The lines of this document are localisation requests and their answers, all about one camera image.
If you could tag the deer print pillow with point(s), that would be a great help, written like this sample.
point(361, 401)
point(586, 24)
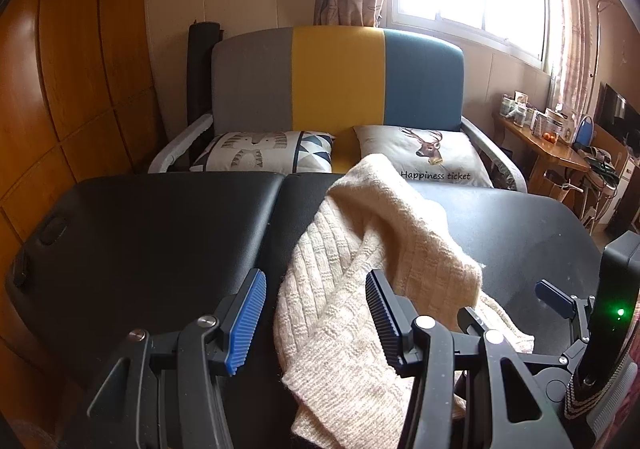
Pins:
point(425, 154)

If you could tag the zebra print pillow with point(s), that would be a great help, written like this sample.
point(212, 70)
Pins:
point(260, 149)

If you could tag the grey yellow blue sofa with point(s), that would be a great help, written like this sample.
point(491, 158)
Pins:
point(335, 79)

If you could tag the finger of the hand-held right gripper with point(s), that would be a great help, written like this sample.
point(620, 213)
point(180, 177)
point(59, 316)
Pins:
point(472, 318)
point(554, 296)

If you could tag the pile of oranges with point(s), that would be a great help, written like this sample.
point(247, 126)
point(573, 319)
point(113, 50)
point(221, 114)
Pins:
point(550, 138)

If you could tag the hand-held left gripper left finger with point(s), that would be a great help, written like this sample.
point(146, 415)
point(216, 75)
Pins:
point(245, 324)

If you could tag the black rolled mat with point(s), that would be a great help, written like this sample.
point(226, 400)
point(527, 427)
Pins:
point(200, 74)

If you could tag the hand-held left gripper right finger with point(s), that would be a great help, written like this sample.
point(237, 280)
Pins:
point(380, 314)

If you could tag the cream knitted sweater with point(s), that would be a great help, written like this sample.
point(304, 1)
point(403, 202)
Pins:
point(350, 249)

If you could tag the wooden wardrobe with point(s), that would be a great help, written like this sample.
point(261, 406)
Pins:
point(75, 79)

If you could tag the sheer pink curtain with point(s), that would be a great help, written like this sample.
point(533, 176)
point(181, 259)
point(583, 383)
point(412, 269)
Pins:
point(570, 19)

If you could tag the cluttered wooden desk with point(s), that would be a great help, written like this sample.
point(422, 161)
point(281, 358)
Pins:
point(545, 154)

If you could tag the black television screen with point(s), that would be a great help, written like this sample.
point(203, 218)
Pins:
point(617, 109)

